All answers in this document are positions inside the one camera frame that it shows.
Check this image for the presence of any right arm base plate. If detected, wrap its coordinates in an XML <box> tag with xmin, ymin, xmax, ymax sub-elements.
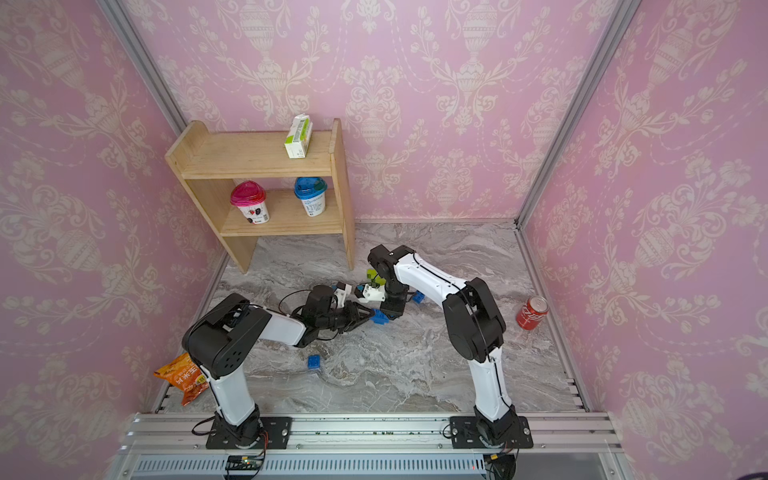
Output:
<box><xmin>446</xmin><ymin>414</ymin><xmax>534</xmax><ymax>450</ymax></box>

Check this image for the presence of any aluminium front rail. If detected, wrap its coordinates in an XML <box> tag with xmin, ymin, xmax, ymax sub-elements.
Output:
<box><xmin>107</xmin><ymin>412</ymin><xmax>633</xmax><ymax>479</ymax></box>

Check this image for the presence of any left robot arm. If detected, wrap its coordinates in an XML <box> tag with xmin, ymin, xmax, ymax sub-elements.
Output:
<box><xmin>182</xmin><ymin>285</ymin><xmax>375</xmax><ymax>448</ymax></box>

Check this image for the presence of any blue lid yogurt cup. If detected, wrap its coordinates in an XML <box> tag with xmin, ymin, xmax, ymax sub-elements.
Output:
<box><xmin>294</xmin><ymin>177</ymin><xmax>327</xmax><ymax>217</ymax></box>

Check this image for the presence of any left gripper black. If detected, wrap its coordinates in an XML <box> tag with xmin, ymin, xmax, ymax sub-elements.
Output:
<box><xmin>317</xmin><ymin>300</ymin><xmax>376</xmax><ymax>334</ymax></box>

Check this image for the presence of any red soda can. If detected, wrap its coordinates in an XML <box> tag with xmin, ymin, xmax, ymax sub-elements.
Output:
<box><xmin>516</xmin><ymin>296</ymin><xmax>549</xmax><ymax>331</ymax></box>

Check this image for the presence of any wooden two-tier shelf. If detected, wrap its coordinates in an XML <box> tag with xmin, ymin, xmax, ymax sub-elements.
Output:
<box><xmin>165</xmin><ymin>118</ymin><xmax>355</xmax><ymax>273</ymax></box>

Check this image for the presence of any blue large lego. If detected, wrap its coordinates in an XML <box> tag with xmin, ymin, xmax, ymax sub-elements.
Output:
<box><xmin>372</xmin><ymin>309</ymin><xmax>390</xmax><ymax>325</ymax></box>

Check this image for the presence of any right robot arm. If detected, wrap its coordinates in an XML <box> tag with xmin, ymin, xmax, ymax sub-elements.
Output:
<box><xmin>368</xmin><ymin>245</ymin><xmax>526</xmax><ymax>448</ymax></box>

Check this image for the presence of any orange snack bag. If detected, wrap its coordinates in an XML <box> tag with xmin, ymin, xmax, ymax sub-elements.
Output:
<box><xmin>154</xmin><ymin>353</ymin><xmax>209</xmax><ymax>406</ymax></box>

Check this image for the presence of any green white carton box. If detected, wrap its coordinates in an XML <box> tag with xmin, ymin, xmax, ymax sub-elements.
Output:
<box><xmin>284</xmin><ymin>114</ymin><xmax>313</xmax><ymax>159</ymax></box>

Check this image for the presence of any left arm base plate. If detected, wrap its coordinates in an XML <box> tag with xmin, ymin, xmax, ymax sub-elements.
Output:
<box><xmin>206</xmin><ymin>414</ymin><xmax>292</xmax><ymax>450</ymax></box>

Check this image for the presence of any green lego pair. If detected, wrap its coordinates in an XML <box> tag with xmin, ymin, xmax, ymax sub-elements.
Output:
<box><xmin>366</xmin><ymin>269</ymin><xmax>385</xmax><ymax>286</ymax></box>

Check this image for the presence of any pink lid yogurt cup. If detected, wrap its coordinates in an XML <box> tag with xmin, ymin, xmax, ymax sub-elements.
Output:
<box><xmin>230</xmin><ymin>181</ymin><xmax>270</xmax><ymax>224</ymax></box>

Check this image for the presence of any blue small lego front-left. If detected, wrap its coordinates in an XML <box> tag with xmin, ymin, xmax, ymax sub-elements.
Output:
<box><xmin>307</xmin><ymin>355</ymin><xmax>321</xmax><ymax>371</ymax></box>

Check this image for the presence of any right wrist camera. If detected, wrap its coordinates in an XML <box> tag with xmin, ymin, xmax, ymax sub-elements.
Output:
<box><xmin>354</xmin><ymin>284</ymin><xmax>386</xmax><ymax>304</ymax></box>

